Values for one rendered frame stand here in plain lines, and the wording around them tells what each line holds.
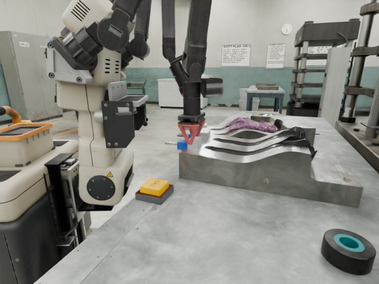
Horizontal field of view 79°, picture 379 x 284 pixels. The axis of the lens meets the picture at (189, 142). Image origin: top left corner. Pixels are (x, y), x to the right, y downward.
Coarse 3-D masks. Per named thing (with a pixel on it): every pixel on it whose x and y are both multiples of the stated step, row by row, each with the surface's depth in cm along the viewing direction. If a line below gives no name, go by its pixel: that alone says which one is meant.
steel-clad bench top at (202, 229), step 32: (320, 128) 144; (352, 160) 92; (192, 192) 67; (224, 192) 67; (256, 192) 67; (128, 224) 53; (160, 224) 53; (192, 224) 53; (224, 224) 53; (256, 224) 53; (288, 224) 53; (320, 224) 53; (352, 224) 53; (96, 256) 44; (128, 256) 44; (160, 256) 44; (192, 256) 44; (224, 256) 44; (256, 256) 44; (288, 256) 44; (320, 256) 44
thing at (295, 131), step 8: (296, 128) 79; (272, 136) 82; (296, 136) 70; (304, 136) 69; (240, 144) 83; (248, 144) 85; (256, 144) 81; (272, 144) 73; (280, 144) 71; (296, 144) 67; (304, 144) 67; (224, 152) 75; (232, 152) 77; (240, 152) 76; (248, 152) 76; (256, 152) 74; (312, 152) 74; (312, 160) 71
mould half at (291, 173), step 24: (216, 144) 82; (264, 144) 77; (288, 144) 67; (192, 168) 73; (216, 168) 70; (240, 168) 68; (264, 168) 65; (288, 168) 63; (312, 168) 69; (336, 168) 69; (288, 192) 65; (312, 192) 62; (336, 192) 60; (360, 192) 58
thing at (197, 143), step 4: (196, 136) 82; (180, 140) 82; (184, 140) 81; (196, 140) 77; (200, 140) 80; (172, 144) 83; (176, 144) 82; (180, 144) 80; (184, 144) 79; (192, 144) 78; (196, 144) 77; (200, 144) 80; (180, 148) 80; (196, 148) 78
